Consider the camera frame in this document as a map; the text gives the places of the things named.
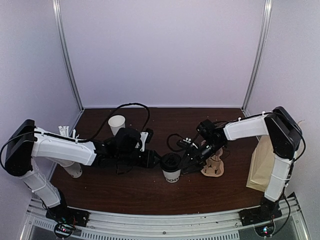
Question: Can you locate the cardboard cup carrier tray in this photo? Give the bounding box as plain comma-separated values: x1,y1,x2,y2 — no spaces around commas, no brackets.
200,148,224,178

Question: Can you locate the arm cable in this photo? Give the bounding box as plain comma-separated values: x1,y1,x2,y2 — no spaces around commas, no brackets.
166,133,188,152
0,102,151,171

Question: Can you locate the aluminium front rail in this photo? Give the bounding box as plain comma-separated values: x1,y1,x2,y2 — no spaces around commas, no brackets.
17,203,311,240

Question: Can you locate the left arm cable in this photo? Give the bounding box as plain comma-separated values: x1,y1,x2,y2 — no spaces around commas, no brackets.
0,102,151,171

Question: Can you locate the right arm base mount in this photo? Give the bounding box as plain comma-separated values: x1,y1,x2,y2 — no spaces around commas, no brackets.
238,206,283,238

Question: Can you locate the brown paper bag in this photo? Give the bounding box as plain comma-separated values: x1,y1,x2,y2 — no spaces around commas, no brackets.
246,135,276,192

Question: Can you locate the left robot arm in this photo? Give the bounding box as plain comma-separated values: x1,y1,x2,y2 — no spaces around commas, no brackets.
0,119,161,222

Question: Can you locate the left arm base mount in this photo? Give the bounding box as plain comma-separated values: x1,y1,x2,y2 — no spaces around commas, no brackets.
44,206,90,239

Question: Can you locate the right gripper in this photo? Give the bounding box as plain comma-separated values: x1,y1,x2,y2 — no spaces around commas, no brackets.
178,139,226,173

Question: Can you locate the left aluminium frame post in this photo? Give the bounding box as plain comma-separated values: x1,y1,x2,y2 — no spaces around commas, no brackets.
52,0,84,112

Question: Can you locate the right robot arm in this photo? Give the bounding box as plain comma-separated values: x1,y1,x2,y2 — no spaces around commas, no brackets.
179,106,304,221

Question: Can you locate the paper wrapped straws bundle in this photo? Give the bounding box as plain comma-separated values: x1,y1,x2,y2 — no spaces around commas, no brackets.
58,125,79,139

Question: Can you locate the white cup holding straws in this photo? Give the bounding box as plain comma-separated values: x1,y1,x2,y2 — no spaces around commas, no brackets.
60,161,83,179

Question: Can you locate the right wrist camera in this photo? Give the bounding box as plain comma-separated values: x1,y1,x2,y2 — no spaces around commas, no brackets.
176,137,194,149

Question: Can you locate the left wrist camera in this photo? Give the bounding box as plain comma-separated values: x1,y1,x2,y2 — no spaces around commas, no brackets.
139,128,154,152

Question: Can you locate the right aluminium frame post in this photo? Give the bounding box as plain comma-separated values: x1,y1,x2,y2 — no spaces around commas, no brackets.
241,0,273,116

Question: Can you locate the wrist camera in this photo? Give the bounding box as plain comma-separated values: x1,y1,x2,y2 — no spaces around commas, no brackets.
139,128,154,152
176,137,194,149

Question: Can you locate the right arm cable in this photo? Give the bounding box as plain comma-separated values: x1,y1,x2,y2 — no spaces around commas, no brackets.
166,133,188,152

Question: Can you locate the black plastic cup lid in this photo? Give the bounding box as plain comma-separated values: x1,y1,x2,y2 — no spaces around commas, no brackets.
159,153,181,173

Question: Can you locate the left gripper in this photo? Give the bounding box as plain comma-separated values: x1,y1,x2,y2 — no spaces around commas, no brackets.
116,149,163,169

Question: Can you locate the white paper cup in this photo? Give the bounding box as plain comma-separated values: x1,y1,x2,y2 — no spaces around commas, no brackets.
108,115,126,136
162,168,181,184

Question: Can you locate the aluminium frame post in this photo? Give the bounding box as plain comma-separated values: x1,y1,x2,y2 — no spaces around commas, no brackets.
52,0,84,112
241,0,273,116

